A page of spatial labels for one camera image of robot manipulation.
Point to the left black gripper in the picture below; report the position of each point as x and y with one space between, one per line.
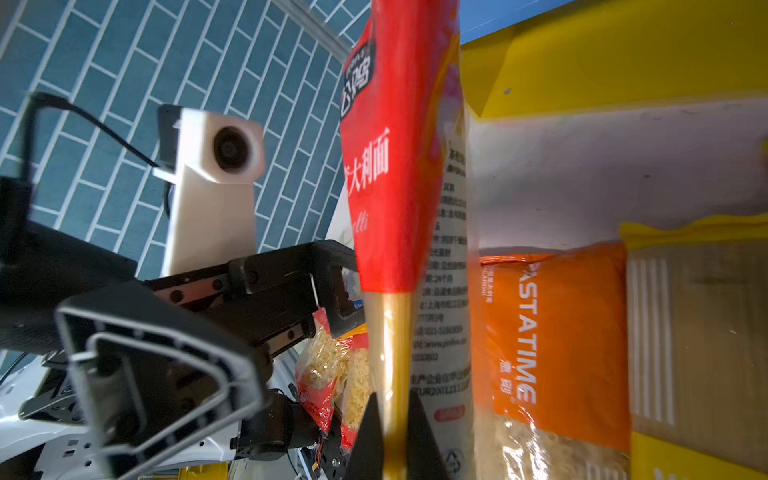
153 379

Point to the yellow shelf with coloured boards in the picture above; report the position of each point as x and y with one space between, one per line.
596 55

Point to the yellow Pastatime spaghetti pack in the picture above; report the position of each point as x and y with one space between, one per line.
697 344

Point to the orange Pastatime macaroni bag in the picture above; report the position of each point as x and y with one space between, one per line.
551 366

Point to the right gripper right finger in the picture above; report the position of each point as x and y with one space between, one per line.
424 460

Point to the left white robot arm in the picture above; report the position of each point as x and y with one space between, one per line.
40 268

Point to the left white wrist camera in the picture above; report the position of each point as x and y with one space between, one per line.
212 162

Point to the red fusilli bag centre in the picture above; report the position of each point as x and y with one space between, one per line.
333 378

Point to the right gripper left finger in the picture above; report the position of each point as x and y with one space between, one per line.
366 458

